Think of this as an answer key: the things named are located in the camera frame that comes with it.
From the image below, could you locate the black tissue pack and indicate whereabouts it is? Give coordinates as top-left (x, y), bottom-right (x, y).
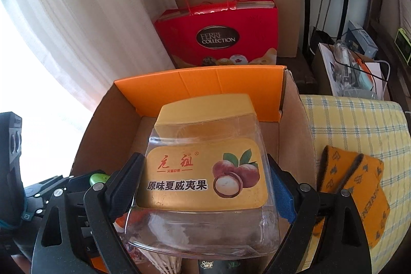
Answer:
top-left (196, 259), bottom-right (254, 274)

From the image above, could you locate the white feather shuttlecock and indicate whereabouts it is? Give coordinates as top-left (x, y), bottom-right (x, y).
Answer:
top-left (141, 248), bottom-right (184, 274)

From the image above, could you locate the clear plastic jar yellow lid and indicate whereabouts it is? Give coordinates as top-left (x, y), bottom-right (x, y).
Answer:
top-left (124, 93), bottom-right (282, 260)

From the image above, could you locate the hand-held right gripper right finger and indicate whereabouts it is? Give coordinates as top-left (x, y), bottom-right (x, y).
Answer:
top-left (266, 154), bottom-right (375, 274)

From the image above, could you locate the orange cardboard box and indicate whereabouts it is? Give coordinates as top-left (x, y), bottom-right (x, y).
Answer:
top-left (69, 65), bottom-right (319, 274)

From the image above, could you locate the white sheer curtain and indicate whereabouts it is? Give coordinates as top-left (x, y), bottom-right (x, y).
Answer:
top-left (0, 0), bottom-right (181, 121)

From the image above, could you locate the white cable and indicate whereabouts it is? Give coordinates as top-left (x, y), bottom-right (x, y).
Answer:
top-left (369, 60), bottom-right (391, 92)

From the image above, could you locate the dark brown bed headboard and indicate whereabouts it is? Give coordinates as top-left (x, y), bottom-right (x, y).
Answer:
top-left (368, 0), bottom-right (411, 101)

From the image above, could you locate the green snack pouch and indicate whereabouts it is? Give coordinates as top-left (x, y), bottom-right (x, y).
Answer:
top-left (89, 173), bottom-right (110, 185)

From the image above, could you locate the brown cardboard box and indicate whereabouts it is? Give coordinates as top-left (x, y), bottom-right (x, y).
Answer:
top-left (175, 0), bottom-right (304, 58)

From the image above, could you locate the orange patterned knit scarf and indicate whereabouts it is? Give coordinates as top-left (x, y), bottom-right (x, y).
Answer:
top-left (310, 146), bottom-right (391, 251)

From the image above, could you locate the white box of clutter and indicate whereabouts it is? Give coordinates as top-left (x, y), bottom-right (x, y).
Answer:
top-left (318, 42), bottom-right (391, 100)

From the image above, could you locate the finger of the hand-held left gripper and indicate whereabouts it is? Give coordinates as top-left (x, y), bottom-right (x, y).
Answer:
top-left (66, 169), bottom-right (112, 195)
top-left (24, 175), bottom-right (66, 207)

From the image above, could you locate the green alarm clock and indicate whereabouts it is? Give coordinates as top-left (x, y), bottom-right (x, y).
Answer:
top-left (394, 27), bottom-right (411, 64)

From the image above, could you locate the red gift box with handle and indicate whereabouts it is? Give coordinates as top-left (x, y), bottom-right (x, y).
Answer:
top-left (153, 0), bottom-right (279, 70)

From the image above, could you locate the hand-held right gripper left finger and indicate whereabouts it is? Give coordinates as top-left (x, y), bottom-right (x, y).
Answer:
top-left (31, 152), bottom-right (146, 274)

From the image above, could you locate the grey small box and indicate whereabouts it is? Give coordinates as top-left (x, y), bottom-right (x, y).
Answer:
top-left (347, 20), bottom-right (379, 57)

